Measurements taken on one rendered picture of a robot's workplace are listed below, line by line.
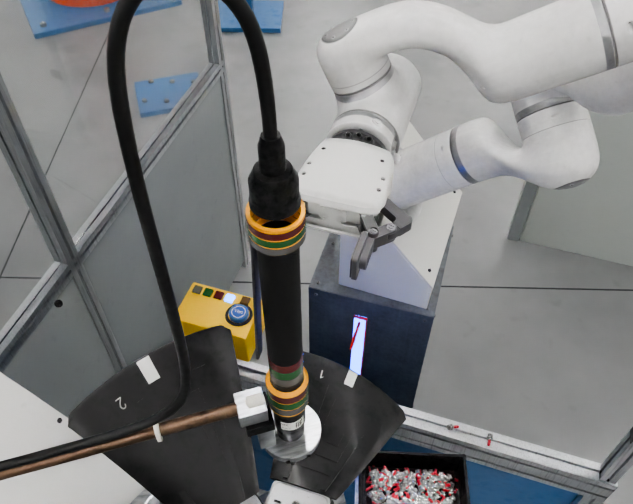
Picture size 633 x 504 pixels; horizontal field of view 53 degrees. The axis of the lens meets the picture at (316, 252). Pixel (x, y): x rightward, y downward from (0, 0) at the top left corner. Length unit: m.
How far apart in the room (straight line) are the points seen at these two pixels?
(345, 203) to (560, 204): 2.21
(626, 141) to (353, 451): 1.86
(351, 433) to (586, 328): 1.84
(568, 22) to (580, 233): 2.22
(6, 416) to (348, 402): 0.51
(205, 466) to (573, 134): 0.79
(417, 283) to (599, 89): 0.59
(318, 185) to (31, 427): 0.56
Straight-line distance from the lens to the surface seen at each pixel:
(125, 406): 0.85
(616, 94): 1.05
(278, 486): 1.01
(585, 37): 0.75
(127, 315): 1.89
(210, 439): 0.86
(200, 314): 1.31
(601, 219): 2.87
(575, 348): 2.71
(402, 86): 0.80
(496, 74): 0.75
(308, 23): 4.31
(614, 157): 2.66
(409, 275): 1.42
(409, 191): 1.33
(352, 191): 0.67
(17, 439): 1.00
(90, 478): 1.05
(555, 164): 1.18
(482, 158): 1.24
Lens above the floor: 2.13
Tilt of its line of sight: 49 degrees down
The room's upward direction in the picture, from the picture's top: straight up
